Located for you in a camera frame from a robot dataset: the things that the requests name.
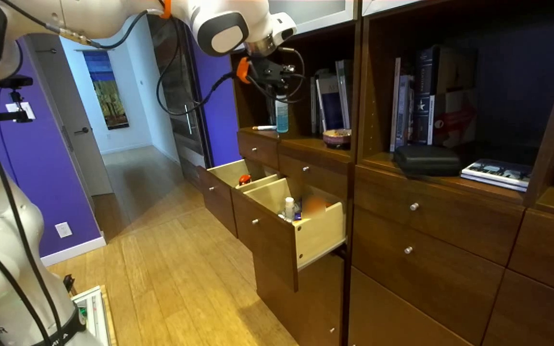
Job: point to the black floor plug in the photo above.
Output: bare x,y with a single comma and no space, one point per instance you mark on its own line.
70,284

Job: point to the open drawer holding tools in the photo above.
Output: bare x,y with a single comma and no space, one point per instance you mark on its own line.
216,199

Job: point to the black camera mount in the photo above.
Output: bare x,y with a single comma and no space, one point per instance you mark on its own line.
8,84

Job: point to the short thin book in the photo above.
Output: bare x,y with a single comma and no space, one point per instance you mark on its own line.
343,89

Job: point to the wooden cabinet door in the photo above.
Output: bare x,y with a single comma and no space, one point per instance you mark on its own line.
303,301
385,318

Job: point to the wide frosted glass door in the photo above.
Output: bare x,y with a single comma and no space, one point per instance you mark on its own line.
322,11

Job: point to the black binder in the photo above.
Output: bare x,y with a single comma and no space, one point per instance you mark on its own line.
426,89

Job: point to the grey upright book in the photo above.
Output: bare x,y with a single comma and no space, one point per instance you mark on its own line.
407,112

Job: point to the framed wall painting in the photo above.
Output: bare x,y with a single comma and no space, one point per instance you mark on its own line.
107,89

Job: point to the grey interior door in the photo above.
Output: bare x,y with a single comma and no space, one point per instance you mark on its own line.
76,128

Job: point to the white floor box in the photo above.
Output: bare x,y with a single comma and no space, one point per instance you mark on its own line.
95,314

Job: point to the white pen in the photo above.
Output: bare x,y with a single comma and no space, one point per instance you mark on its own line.
264,128

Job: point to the white wall outlet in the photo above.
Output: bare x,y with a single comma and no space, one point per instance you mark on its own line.
64,230

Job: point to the open drawer holding bottles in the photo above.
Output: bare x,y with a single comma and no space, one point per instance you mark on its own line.
264,237

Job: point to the narrow frosted glass door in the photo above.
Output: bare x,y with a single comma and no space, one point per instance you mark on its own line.
380,5

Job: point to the black zip case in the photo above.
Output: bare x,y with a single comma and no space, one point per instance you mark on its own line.
426,159

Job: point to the dark wooden cabinet unit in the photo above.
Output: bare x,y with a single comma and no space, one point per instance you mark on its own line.
357,97

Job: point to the small brown bowl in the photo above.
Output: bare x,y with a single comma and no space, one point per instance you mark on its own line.
337,137

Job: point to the dark framed glass door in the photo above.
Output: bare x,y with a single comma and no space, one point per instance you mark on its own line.
191,137

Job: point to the flat white book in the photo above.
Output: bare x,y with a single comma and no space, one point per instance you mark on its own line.
495,174

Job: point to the closed wooden drawer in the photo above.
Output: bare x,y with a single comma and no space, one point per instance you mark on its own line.
418,276
443,218
258,149
534,314
553,243
316,172

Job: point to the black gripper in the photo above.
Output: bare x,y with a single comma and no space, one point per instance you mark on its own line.
278,70

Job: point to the orange and black tool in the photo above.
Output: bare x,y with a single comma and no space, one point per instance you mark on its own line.
245,180

